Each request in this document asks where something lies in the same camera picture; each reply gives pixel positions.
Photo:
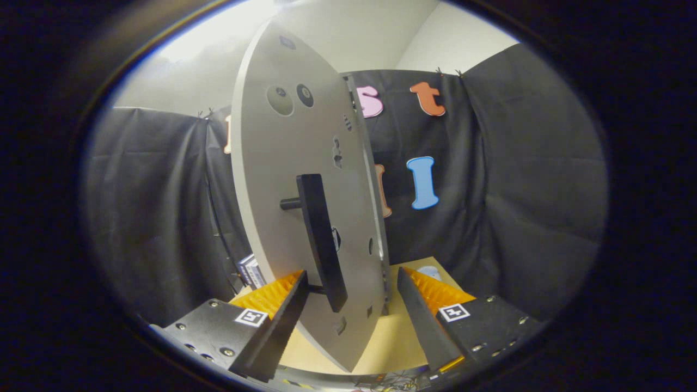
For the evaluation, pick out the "dark blue spine book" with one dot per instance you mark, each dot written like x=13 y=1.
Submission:
x=244 y=272

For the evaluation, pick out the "white spine book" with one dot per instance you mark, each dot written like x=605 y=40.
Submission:
x=256 y=275

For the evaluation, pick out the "white rounded plastic object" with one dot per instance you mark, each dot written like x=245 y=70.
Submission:
x=430 y=271

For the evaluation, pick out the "white cabinet door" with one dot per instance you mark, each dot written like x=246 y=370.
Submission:
x=272 y=179

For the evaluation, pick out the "grey cabinet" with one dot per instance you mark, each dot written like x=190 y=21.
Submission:
x=381 y=245

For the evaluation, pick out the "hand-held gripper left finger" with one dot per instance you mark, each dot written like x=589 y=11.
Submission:
x=277 y=332

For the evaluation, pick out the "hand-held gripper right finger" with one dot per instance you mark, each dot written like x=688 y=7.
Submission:
x=427 y=326

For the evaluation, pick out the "black backdrop cloth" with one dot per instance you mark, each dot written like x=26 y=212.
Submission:
x=517 y=190

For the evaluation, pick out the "thin black pole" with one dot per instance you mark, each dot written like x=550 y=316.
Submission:
x=218 y=228

